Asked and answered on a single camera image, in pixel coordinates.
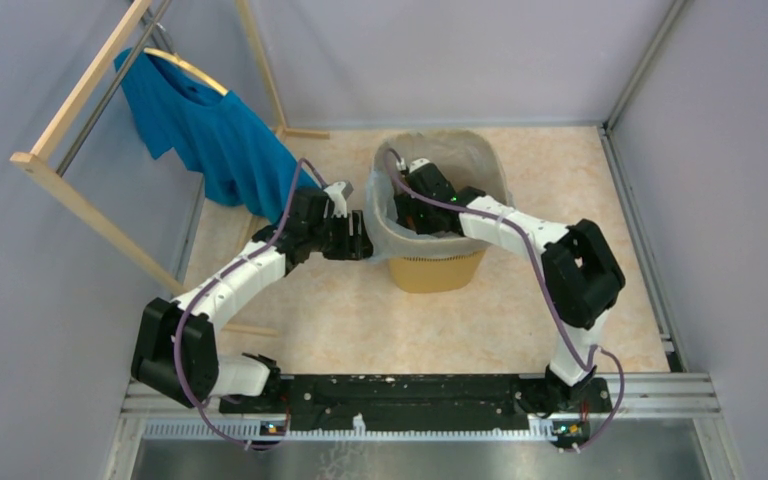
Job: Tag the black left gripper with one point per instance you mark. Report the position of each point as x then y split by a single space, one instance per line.
358 245

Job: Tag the yellow mesh trash bin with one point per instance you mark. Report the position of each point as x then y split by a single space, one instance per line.
420 263

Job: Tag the light blue trash bag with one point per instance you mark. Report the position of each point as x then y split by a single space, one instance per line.
426 200

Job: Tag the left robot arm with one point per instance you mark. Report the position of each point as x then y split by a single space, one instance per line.
176 350

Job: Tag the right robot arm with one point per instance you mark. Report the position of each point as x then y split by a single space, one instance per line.
575 268

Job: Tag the blue t-shirt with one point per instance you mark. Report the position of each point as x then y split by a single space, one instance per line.
243 163

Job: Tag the wooden clothes hanger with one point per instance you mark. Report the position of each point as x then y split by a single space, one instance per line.
188 68

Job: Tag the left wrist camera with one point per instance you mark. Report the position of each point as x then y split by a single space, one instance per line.
339 193

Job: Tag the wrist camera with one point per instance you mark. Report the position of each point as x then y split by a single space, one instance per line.
339 193
406 168

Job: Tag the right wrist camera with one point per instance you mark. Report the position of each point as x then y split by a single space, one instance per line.
406 168

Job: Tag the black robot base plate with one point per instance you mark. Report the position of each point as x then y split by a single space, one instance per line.
418 403

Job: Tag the aluminium frame rail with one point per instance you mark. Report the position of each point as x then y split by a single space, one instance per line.
668 397

